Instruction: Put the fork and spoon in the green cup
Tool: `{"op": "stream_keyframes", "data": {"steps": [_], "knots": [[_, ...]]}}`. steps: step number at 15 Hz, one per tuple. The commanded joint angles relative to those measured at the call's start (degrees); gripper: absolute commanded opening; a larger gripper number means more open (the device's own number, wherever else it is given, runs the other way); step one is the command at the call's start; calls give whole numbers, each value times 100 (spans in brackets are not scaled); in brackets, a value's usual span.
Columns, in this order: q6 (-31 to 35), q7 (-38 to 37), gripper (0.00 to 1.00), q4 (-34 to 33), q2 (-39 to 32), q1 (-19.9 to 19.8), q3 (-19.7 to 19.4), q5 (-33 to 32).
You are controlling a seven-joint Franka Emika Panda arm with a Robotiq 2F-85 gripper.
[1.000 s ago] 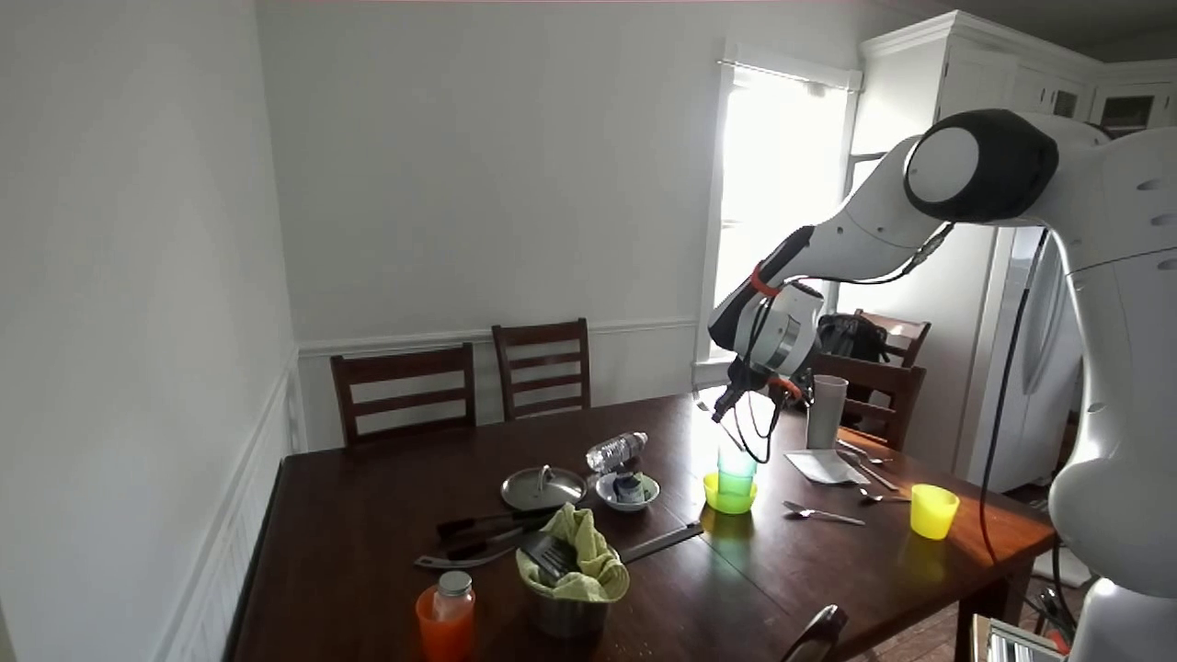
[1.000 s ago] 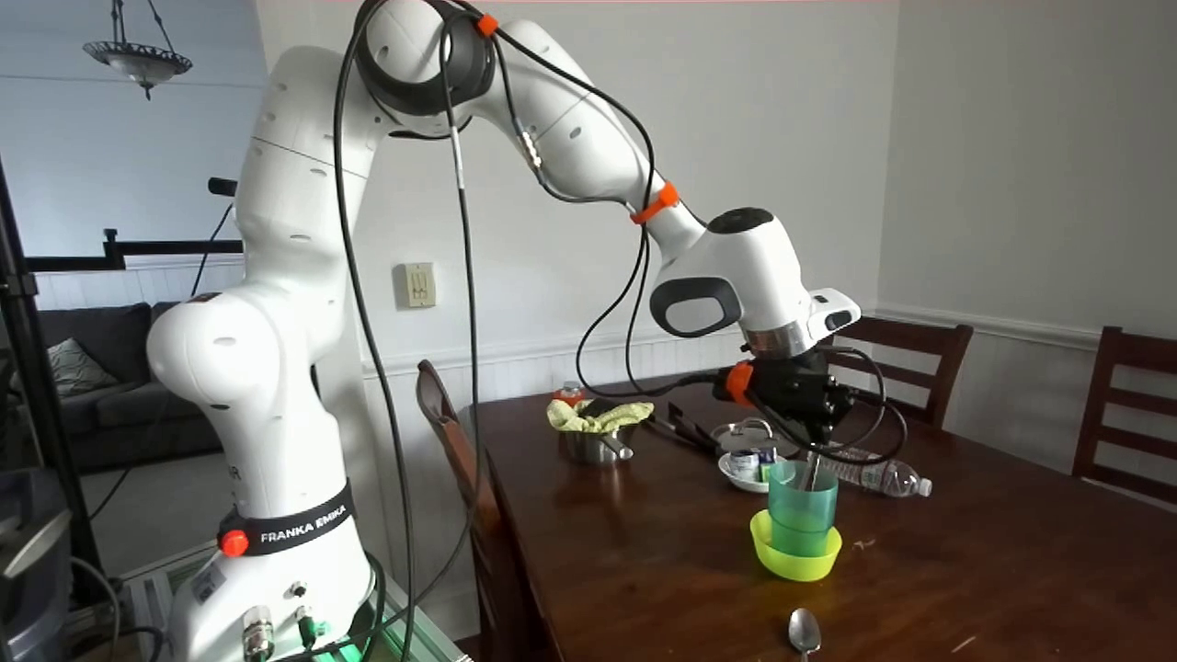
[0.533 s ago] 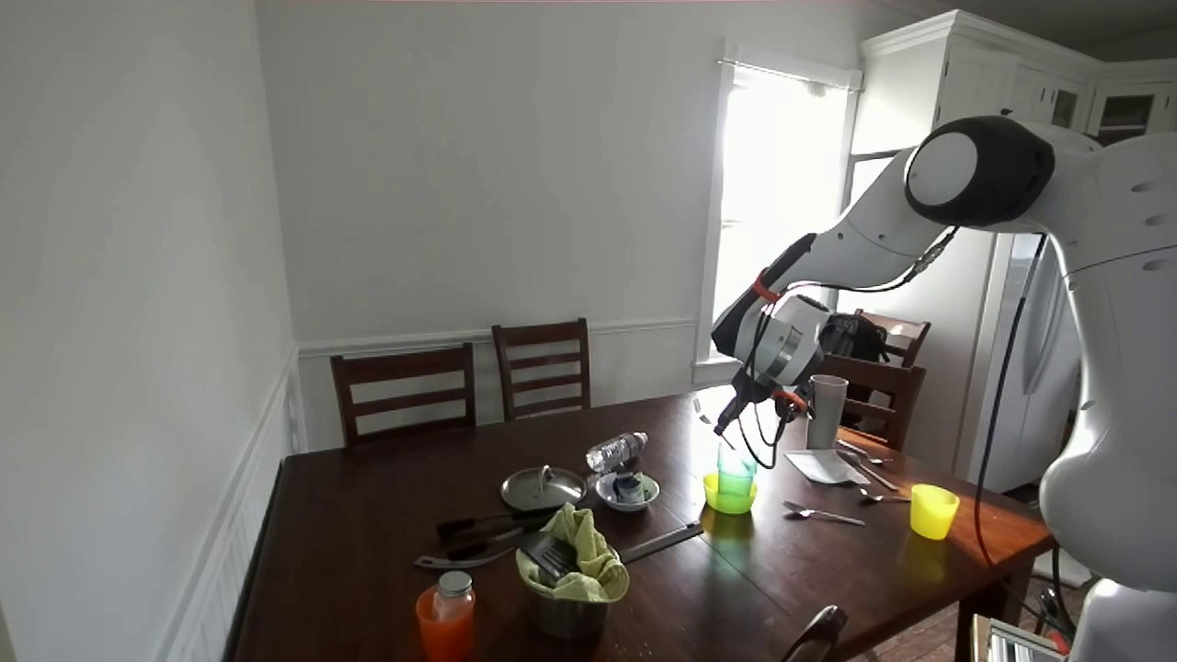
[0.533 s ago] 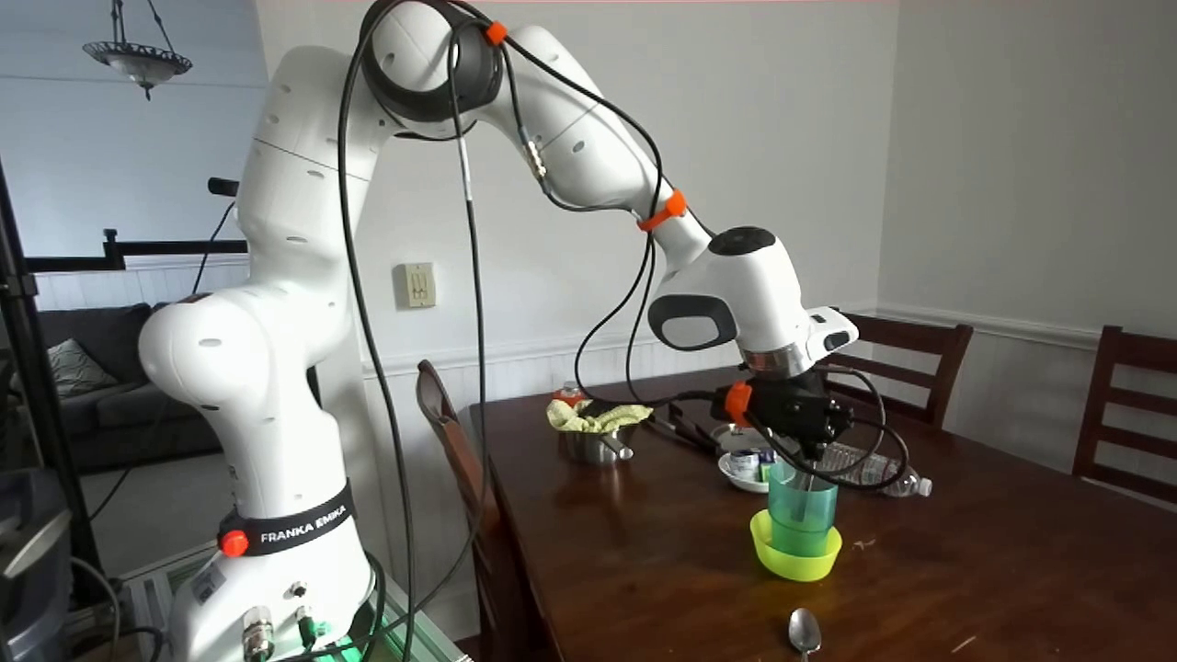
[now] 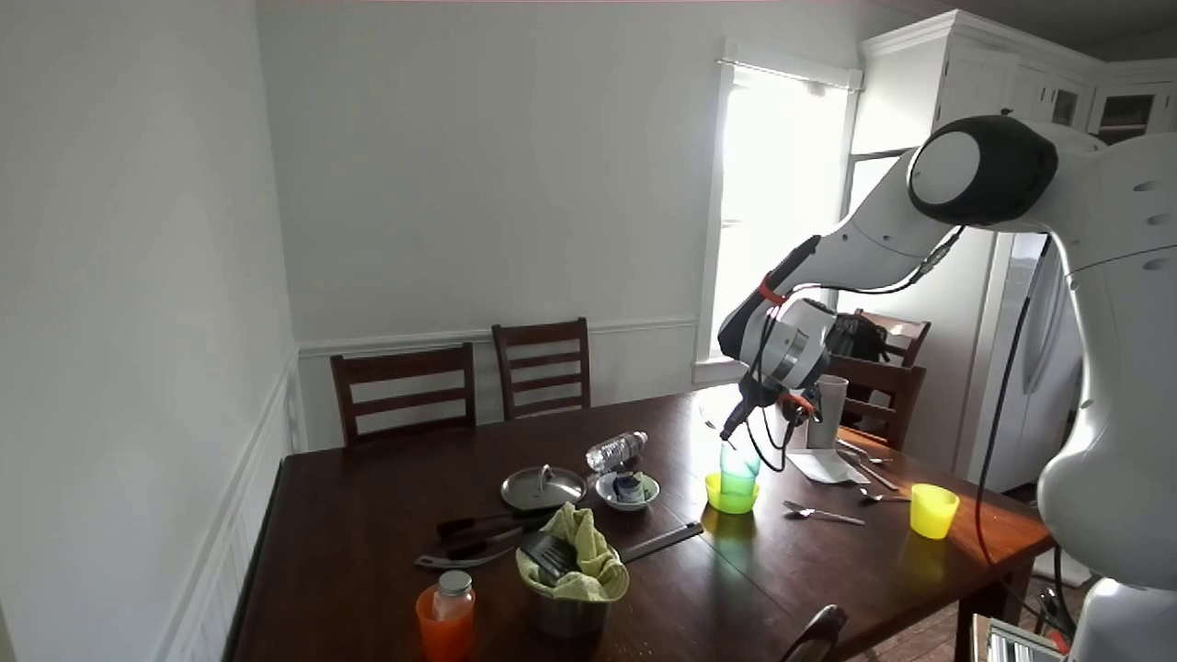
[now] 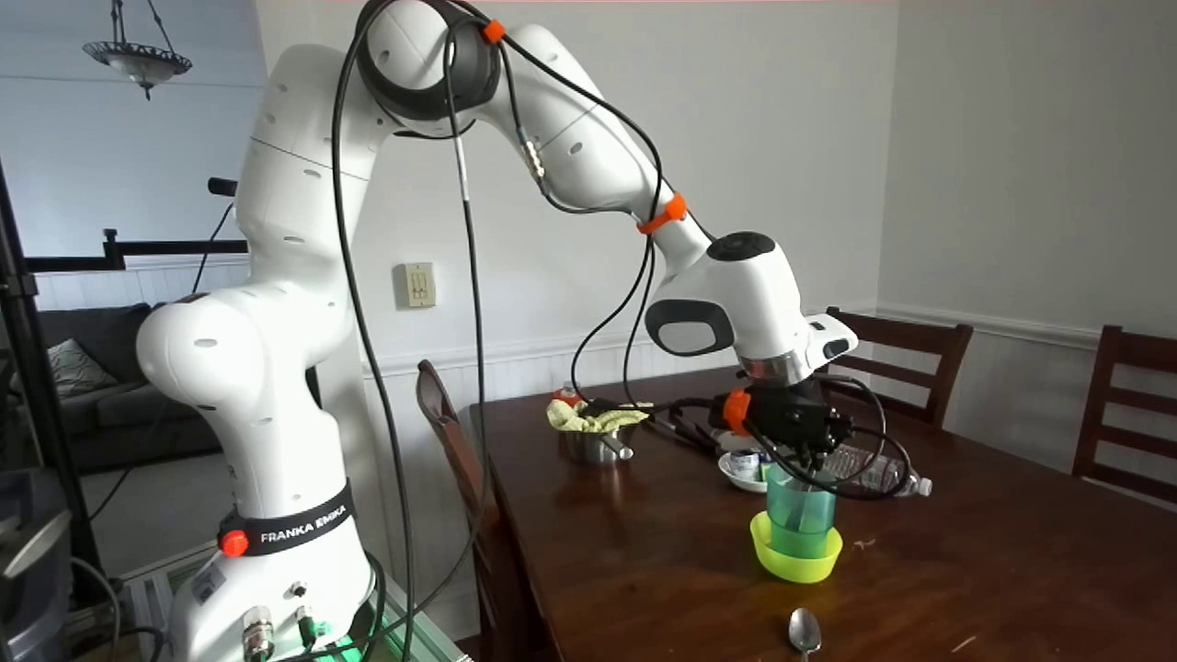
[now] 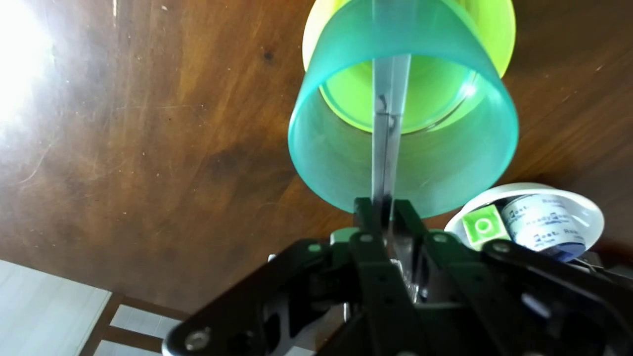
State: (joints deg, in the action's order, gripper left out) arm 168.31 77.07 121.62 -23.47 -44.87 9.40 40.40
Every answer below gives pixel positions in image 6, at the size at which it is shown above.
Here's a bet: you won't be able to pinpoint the black forearm gripper cable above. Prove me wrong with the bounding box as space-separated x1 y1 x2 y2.
493 24 919 505

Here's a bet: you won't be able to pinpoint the yellow-green plastic bowl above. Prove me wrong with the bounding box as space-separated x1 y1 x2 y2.
748 507 846 590

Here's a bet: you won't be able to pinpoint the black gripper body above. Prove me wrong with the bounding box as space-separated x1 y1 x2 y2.
748 385 854 459

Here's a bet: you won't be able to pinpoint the black kitchen tongs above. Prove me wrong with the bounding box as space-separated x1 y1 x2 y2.
649 396 742 459

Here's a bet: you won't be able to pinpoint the yellow toy on table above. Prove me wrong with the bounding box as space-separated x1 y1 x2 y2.
545 394 656 443

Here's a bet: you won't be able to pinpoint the brown curved-back wooden chair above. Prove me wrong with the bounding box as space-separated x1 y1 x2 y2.
411 358 529 662

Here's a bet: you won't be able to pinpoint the beige wall switch plate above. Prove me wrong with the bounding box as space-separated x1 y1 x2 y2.
395 259 442 314

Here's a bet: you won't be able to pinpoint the clear plastic water bottle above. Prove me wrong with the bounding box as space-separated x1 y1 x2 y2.
843 445 937 505

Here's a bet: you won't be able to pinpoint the dark slatted wooden chair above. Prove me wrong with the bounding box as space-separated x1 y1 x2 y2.
1072 325 1177 507
826 307 976 432

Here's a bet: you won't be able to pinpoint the translucent green plastic cup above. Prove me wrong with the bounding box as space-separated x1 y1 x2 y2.
762 459 843 560

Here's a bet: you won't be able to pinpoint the orange gripper cable bracket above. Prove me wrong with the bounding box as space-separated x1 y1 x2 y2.
716 385 753 434

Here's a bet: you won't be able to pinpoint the black horizontal boom bar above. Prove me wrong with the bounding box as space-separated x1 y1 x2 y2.
21 225 255 276

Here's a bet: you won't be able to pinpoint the green robot mounting platform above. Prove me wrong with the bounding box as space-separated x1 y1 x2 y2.
291 585 472 662

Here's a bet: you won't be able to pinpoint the silver metal spoon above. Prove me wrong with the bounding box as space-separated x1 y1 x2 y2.
784 602 827 662

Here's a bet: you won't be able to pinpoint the long black looping cable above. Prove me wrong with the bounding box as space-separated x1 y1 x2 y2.
323 0 427 662

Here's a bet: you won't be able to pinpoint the hanging ceiling chandelier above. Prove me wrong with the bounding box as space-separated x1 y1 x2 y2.
81 0 194 104

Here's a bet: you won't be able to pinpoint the grey sofa pillow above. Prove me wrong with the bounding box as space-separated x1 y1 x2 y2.
43 336 125 402

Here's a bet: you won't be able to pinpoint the black tripod stand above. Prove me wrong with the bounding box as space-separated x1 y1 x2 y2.
0 161 102 619

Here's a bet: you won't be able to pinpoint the straight black hanging cable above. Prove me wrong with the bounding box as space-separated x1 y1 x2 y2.
445 65 493 543

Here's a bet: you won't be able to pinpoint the dark grey sofa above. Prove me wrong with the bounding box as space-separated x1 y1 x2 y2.
32 297 225 475

